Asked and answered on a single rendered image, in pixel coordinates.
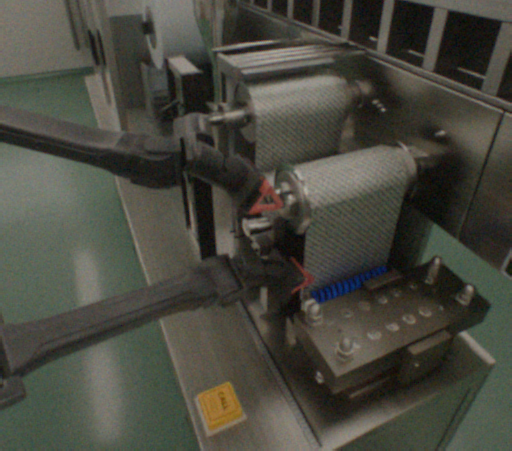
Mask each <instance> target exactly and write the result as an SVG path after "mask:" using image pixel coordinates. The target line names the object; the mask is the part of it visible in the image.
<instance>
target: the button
mask: <svg viewBox="0 0 512 451"><path fill-rule="evenodd" d="M198 401H199V404H200V407H202V410H203V413H204V416H205V420H206V423H207V426H208V429H209V431H210V432H211V431H213V430H215V429H218V428H220V427H222V426H224V425H226V424H229V423H232V422H234V421H236V420H238V419H240V418H242V408H241V406H240V404H239V401H238V399H237V396H236V394H235V392H234V389H233V387H232V385H230V383H229V382H227V383H225V384H222V385H220V386H218V387H215V388H213V389H210V390H208V391H206V392H202V393H200V394H198Z"/></svg>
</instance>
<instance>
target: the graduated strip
mask: <svg viewBox="0 0 512 451"><path fill-rule="evenodd" d="M235 306H237V308H238V310H239V312H240V314H241V316H242V318H243V320H244V321H245V323H246V325H247V327H248V329H249V332H250V334H251V336H252V338H253V340H254V342H255V344H256V345H257V347H259V349H260V351H261V353H262V355H263V357H264V359H265V361H266V363H267V366H268V367H269V369H270V371H271V373H272V375H273V377H274V379H275V381H276V383H277V385H278V387H279V389H280V390H281V392H282V394H283V396H285V398H286V400H287V402H288V404H289V406H290V408H291V411H292V413H293V414H294V416H295V418H296V420H297V422H298V424H299V426H300V428H301V430H302V432H303V434H304V436H305V437H306V439H307V441H308V443H309V445H310V447H311V449H312V451H315V450H317V449H319V448H321V447H323V444H322V442H321V441H320V439H319V437H318V435H317V433H316V431H315V430H314V428H312V426H311V424H310V422H309V420H308V419H307V417H306V415H305V413H304V410H303V408H302V407H301V405H300V403H299V401H298V399H297V398H296V396H295V394H294V392H293V390H292V388H291V387H290V385H289V383H288V381H287V379H286V377H285V376H284V374H282V372H281V370H280V368H279V366H278V364H277V362H276V360H275V358H274V356H273V354H272V353H271V351H270V349H269V347H268V345H267V343H266V342H265V340H264V338H263V336H262V334H261V333H260V330H259V328H257V326H256V324H255V322H254V321H253V319H252V317H251V315H250V313H249V311H248V310H247V308H246V306H245V304H244V301H243V299H242V298H241V299H239V300H238V301H237V303H235Z"/></svg>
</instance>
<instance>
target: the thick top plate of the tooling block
mask: <svg viewBox="0 0 512 451"><path fill-rule="evenodd" d="M427 265H428V261H427V263H424V264H422V265H419V266H417V267H414V268H411V269H409V270H406V271H402V272H400V274H401V275H402V280H401V281H399V282H397V283H394V284H393V285H392V286H389V287H387V288H384V289H382V290H379V291H375V292H373V293H370V294H367V293H366V292H365V291H364V289H363V288H360V289H357V290H354V291H351V292H348V293H345V294H343V295H340V296H338V297H335V298H332V299H330V300H326V301H324V302H321V303H319V305H320V306H321V310H322V318H323V320H322V323H321V324H319V325H317V326H313V325H310V324H309V323H308V322H307V321H306V314H307V313H306V311H304V310H302V311H299V312H296V313H294V325H293V332H294V334H295V335H296V337H297V339H298V340H299V342H300V343H301V345H302V346H303V348H304V350H305V351H306V353H308V354H309V356H310V358H311V359H312V361H313V362H314V364H315V366H316V367H317V370H318V371H319V373H320V375H321V376H322V378H323V379H324V381H325V382H326V384H327V386H328V387H329V389H330V390H331V392H332V394H335V393H338V392H340V391H342V390H344V389H346V388H348V387H350V386H353V385H355V384H357V383H359V382H361V381H363V380H366V379H368V377H370V376H372V375H374V374H376V373H378V372H381V371H383V370H385V369H387V368H389V367H392V366H394V365H396V364H398V363H400V362H402V360H403V358H404V355H405V352H406V348H407V346H410V345H412V344H414V343H416V342H419V341H421V340H423V339H426V338H428V337H430V336H432V335H434V334H436V333H438V332H440V331H443V330H445V331H446V332H447V333H448V334H450V335H451V336H452V337H454V336H456V335H458V334H460V333H463V332H465V331H467V330H468V329H469V328H471V327H473V326H475V325H477V324H479V323H481V322H484V320H485V318H486V316H487V314H488V312H489V310H490V308H491V306H492V304H491V303H489V302H488V301H487V299H486V298H485V297H483V296H482V295H481V294H480V293H479V292H478V291H476V299H475V303H474V304H473V305H471V306H467V305H464V304H462V303H460V302H459V301H458V299H457V294H458V293H459V291H460V289H461V288H463V286H464V285H465V284H466V282H465V281H463V280H462V279H461V278H460V277H459V276H457V275H456V274H455V273H454V272H453V271H451V270H450V269H449V268H448V267H447V266H445V265H444V263H443V267H444V268H443V273H442V275H441V276H432V275H430V274H428V273H427V272H426V267H427ZM343 336H349V337H350V339H351V340H352V342H353V350H354V356H353V359H352V360H351V361H348V362H344V361H341V360H339V359H338V358H337V357H336V355H335V349H336V347H337V343H338V342H340V340H341V338H343Z"/></svg>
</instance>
